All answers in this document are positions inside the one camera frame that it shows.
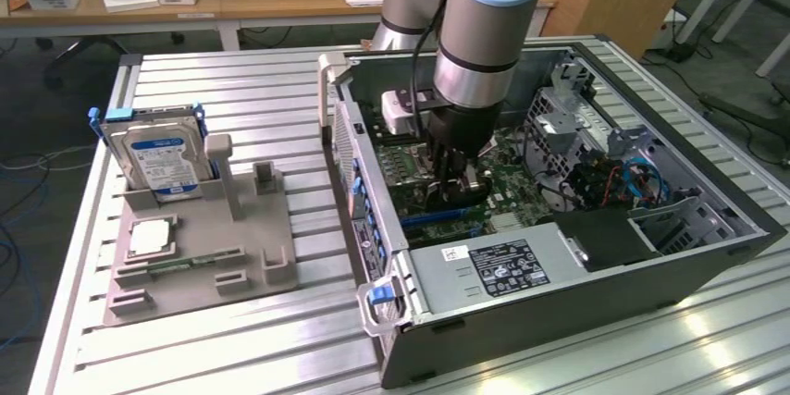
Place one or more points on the white table frame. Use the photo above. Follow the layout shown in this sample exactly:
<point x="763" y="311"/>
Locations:
<point x="706" y="2"/>

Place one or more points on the silver CPU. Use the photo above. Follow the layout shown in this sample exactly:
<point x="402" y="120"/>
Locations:
<point x="149" y="238"/>

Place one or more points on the black power adapter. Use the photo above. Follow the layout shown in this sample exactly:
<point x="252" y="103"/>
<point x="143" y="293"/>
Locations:
<point x="679" y="53"/>

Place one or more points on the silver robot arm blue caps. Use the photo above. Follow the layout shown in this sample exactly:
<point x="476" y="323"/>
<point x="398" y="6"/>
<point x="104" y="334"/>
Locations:
<point x="482" y="20"/>

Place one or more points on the hard disk in blue caddy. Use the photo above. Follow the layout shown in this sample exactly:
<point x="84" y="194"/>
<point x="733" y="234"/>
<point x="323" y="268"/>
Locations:
<point x="157" y="159"/>

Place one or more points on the black stand base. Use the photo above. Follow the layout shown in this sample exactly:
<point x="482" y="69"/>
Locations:
<point x="753" y="113"/>

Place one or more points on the silver chipset heatsink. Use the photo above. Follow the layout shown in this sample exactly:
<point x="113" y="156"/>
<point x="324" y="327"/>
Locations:
<point x="507" y="224"/>

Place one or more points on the grey power supply unit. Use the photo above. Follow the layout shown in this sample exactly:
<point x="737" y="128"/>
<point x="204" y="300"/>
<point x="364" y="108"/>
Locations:
<point x="444" y="284"/>

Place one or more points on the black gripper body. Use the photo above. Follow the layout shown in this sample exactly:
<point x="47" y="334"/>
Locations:
<point x="463" y="129"/>

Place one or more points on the blue case latch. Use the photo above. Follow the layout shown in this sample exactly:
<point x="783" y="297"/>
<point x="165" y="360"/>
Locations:
<point x="379" y="295"/>

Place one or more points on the green motherboard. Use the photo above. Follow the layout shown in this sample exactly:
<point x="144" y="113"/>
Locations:
<point x="512" y="191"/>

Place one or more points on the black chair base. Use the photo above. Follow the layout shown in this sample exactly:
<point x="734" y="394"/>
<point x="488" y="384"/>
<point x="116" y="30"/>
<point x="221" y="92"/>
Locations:
<point x="87" y="50"/>

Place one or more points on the wooden desk white frame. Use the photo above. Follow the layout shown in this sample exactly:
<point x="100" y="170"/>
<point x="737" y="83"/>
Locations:
<point x="61" y="15"/>

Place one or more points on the green graphics card black fan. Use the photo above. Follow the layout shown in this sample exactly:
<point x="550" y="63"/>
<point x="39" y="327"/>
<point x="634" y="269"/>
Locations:
<point x="456" y="198"/>

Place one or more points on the white box red button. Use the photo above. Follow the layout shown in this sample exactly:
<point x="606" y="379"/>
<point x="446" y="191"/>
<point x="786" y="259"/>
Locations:
<point x="666" y="39"/>

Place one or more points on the black open PC case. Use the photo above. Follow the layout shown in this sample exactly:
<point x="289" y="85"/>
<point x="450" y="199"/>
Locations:
<point x="555" y="321"/>

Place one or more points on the wooden cabinet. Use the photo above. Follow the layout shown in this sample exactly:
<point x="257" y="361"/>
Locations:
<point x="654" y="6"/>

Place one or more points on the green RAM stick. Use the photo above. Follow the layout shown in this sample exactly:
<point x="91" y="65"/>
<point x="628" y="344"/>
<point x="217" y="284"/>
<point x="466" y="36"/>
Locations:
<point x="179" y="265"/>

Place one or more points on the black power connector bundle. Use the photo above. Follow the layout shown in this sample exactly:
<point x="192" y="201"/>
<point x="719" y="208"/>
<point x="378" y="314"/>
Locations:
<point x="586" y="182"/>

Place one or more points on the metal disk bay cage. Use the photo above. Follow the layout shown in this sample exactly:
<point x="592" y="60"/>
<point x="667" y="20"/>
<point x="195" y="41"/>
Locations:
<point x="555" y="136"/>

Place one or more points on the black plastic shroud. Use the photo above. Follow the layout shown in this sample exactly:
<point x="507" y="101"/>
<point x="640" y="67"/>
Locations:
<point x="598" y="238"/>

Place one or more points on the grey parts rack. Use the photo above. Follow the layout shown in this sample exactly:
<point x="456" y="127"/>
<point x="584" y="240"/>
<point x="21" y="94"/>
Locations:
<point x="197" y="233"/>

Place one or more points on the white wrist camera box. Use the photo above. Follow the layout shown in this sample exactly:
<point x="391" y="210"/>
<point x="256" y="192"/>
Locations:
<point x="398" y="113"/>

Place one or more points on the orange box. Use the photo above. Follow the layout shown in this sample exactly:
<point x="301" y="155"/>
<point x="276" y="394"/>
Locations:
<point x="17" y="1"/>

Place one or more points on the metal socket cover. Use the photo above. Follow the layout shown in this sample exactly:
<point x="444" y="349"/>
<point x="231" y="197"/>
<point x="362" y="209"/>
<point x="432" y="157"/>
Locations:
<point x="491" y="146"/>

